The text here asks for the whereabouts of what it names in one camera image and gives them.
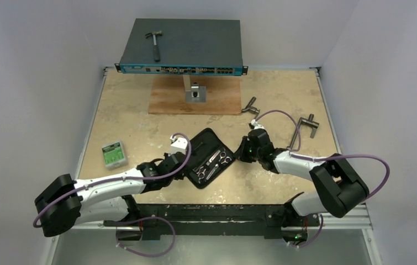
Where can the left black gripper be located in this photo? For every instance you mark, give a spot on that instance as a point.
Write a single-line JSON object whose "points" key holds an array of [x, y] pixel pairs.
{"points": [[179, 176]]}

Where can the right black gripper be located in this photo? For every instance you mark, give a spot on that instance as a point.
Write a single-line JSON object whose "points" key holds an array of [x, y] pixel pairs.
{"points": [[247, 150]]}

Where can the silver scissors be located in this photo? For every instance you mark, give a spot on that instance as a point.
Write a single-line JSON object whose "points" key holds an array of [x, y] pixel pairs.
{"points": [[220, 156], [205, 172]]}

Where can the black zip tool case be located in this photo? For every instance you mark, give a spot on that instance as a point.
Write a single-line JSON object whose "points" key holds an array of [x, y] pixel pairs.
{"points": [[203, 154]]}

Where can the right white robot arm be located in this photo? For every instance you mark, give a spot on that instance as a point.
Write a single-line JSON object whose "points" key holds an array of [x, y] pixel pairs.
{"points": [[338, 187]]}

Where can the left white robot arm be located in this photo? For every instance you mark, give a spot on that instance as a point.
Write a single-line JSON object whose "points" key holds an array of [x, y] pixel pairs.
{"points": [[66, 202]]}

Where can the green clear plastic box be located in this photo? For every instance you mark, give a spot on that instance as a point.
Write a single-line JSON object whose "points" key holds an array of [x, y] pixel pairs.
{"points": [[114, 155]]}

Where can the brown wooden board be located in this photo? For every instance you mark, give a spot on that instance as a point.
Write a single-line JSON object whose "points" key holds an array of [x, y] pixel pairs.
{"points": [[168, 95]]}

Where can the steel claw hammer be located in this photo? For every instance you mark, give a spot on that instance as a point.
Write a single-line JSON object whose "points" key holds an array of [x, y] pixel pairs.
{"points": [[156, 52]]}

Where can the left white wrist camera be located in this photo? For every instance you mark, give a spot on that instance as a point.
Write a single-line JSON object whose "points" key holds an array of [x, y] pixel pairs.
{"points": [[178, 144]]}

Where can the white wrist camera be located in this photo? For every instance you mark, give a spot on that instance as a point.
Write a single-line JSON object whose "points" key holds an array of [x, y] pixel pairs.
{"points": [[254, 124], [178, 144]]}

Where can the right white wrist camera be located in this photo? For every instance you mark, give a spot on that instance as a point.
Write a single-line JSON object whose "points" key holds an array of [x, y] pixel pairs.
{"points": [[254, 124]]}

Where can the grey metal stand bracket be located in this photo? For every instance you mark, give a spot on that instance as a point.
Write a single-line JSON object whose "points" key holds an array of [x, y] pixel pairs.
{"points": [[194, 93]]}

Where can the large dark metal handle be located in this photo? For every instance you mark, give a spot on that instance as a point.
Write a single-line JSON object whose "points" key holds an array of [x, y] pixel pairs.
{"points": [[308, 122]]}

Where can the blue rack network switch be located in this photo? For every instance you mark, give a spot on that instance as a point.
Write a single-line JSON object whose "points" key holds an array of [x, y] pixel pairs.
{"points": [[206, 47]]}

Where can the aluminium table frame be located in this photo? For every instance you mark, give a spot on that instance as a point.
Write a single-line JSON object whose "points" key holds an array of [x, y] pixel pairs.
{"points": [[283, 97]]}

